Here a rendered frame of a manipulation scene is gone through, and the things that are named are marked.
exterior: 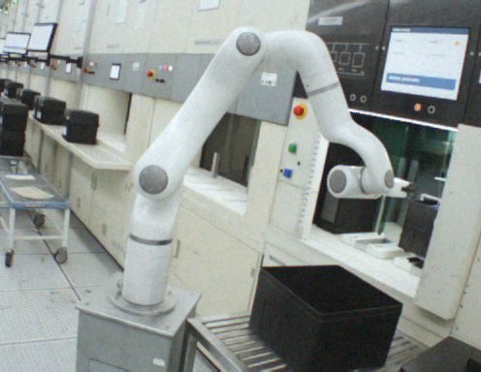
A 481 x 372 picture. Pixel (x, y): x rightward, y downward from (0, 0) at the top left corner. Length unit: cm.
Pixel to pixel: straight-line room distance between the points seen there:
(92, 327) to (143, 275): 20
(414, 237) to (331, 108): 69
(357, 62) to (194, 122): 72
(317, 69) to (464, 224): 57
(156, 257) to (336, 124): 57
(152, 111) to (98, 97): 150
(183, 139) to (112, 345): 57
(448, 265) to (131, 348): 88
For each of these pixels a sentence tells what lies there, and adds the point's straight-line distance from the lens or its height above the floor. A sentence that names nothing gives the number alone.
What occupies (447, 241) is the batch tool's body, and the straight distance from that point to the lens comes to 133.
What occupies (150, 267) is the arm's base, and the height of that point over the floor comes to 88.
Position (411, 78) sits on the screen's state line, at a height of 152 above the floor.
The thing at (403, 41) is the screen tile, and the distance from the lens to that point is 155.
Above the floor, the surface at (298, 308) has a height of 91.
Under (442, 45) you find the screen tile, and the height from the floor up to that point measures 163.
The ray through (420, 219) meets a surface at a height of 107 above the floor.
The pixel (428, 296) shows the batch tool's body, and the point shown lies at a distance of 138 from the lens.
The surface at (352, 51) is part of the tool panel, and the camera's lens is 167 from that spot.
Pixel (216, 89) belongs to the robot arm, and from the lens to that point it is 113.
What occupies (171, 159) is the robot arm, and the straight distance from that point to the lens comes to 111.
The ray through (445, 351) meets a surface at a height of 86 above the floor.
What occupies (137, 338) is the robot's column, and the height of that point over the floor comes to 71.
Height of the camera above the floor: 134
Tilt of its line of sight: 10 degrees down
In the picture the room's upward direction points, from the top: 10 degrees clockwise
